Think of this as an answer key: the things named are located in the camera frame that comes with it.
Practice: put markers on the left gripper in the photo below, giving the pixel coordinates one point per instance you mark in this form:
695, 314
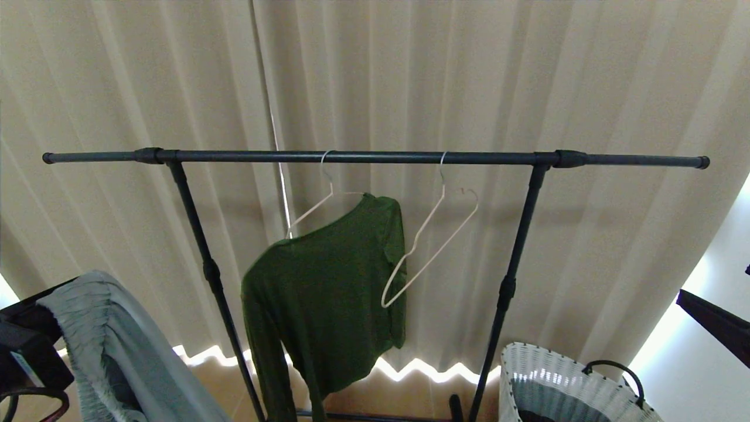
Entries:
26, 357

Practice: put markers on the pale grey garment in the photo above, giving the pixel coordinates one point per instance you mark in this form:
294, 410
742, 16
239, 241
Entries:
135, 363

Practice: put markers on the green sleeveless shirt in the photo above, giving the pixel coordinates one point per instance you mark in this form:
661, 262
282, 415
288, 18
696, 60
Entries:
328, 305

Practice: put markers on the pink clothes hanger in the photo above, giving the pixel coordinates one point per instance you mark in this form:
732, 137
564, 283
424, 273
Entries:
440, 176
331, 184

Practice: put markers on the black clothes rack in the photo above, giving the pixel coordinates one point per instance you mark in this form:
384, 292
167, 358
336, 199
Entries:
351, 156

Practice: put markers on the white laundry basket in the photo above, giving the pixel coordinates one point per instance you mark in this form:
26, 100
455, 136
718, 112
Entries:
545, 369

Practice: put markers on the window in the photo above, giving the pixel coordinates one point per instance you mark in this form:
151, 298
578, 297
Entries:
7, 293

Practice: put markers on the beige curtain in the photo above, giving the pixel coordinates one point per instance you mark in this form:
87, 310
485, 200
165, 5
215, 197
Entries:
469, 76

